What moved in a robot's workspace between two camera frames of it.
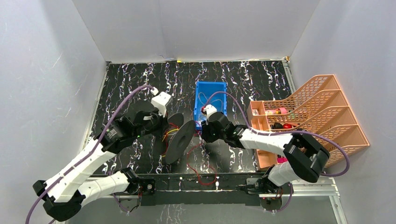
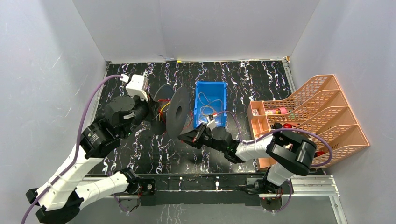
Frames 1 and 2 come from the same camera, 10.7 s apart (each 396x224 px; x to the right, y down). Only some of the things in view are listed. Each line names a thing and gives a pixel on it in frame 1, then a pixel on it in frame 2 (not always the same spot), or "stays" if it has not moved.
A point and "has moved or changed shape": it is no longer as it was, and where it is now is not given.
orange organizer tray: (258, 121) stays
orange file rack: (319, 106) stays
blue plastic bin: (209, 93) stays
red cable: (187, 153) has moved or changed shape
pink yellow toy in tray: (280, 110) stays
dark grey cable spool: (176, 137) to (173, 116)
